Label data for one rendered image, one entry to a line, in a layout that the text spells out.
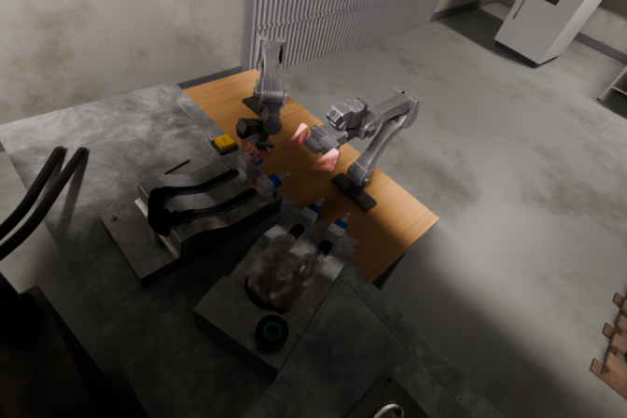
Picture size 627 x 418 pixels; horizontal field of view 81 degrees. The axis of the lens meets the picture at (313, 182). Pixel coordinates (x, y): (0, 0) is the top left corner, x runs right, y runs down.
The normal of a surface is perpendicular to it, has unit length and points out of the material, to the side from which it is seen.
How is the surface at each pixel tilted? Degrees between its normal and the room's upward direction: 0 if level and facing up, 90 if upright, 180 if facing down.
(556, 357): 0
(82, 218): 0
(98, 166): 0
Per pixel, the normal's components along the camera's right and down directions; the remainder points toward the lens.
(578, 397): 0.19, -0.67
